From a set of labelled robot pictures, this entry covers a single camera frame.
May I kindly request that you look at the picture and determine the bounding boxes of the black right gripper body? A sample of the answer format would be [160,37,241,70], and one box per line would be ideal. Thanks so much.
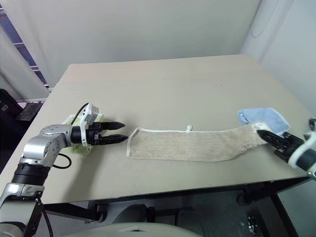
[273,132,306,163]

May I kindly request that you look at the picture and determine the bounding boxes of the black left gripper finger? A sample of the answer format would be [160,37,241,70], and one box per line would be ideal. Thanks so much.
[99,134,129,146]
[100,120,126,131]

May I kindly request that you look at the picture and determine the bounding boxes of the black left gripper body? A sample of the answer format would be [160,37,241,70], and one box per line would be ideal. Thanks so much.
[86,121,104,147]

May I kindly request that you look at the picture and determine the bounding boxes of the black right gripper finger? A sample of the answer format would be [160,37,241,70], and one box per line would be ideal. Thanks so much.
[261,137,282,150]
[256,129,285,143]

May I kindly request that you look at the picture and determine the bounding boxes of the beige towel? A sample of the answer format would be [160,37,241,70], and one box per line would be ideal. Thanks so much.
[125,120,270,163]

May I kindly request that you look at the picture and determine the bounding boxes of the blue towel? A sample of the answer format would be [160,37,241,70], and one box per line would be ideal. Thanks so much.
[237,107,291,135]

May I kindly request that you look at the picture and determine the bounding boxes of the light green towel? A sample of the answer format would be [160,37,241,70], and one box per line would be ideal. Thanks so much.
[60,112,106,156]

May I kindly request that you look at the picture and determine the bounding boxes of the black table caster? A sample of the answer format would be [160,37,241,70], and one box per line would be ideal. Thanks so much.
[236,192,250,206]

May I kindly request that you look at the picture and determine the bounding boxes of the dark flat box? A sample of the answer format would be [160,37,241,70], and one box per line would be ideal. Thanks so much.
[16,102,44,122]

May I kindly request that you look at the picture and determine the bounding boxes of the black case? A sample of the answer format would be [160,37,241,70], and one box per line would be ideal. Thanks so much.
[0,88,24,140]

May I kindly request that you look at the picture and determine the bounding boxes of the grey robot torso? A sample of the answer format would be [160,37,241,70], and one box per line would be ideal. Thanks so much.
[70,221,199,237]

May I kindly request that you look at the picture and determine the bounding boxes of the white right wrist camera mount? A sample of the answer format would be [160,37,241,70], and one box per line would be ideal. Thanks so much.
[288,118,316,171]

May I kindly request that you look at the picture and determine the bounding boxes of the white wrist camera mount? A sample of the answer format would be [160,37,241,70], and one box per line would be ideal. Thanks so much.
[288,118,316,171]
[79,103,100,148]

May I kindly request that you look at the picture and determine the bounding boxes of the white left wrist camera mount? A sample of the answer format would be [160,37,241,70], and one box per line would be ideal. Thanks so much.
[79,103,100,148]

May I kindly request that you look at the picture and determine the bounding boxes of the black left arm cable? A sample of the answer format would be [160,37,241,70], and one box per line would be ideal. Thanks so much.
[50,103,90,170]

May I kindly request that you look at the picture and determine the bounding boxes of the black table frame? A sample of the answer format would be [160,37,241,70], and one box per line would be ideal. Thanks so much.
[43,176,316,237]

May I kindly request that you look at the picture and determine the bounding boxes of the thin wall cable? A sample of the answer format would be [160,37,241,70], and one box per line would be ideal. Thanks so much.
[251,0,270,39]

